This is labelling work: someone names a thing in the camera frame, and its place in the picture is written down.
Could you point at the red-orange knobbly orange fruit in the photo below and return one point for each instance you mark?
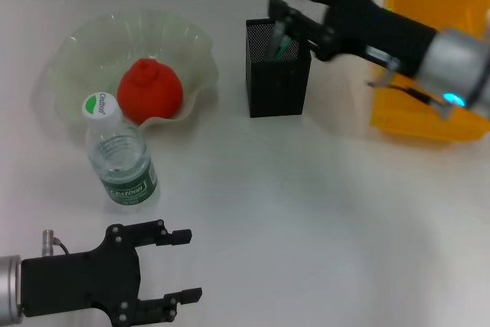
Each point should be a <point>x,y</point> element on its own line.
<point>153,86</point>

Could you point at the black mesh pen holder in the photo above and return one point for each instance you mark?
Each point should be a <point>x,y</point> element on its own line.
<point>277,89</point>

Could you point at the yellow plastic bin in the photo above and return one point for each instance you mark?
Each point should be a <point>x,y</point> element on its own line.
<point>417,124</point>

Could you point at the clear bottle with green label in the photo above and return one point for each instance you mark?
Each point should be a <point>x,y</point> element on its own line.
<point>122,162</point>

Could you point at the grey pen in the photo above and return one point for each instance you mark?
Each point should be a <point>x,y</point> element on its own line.
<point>276,41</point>

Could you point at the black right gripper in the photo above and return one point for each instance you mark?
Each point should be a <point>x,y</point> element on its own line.
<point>375,32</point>

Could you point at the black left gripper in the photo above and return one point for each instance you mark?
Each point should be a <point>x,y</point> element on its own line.
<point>76,285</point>

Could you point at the translucent green wavy fruit bowl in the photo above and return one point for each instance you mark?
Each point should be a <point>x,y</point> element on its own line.
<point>172,47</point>

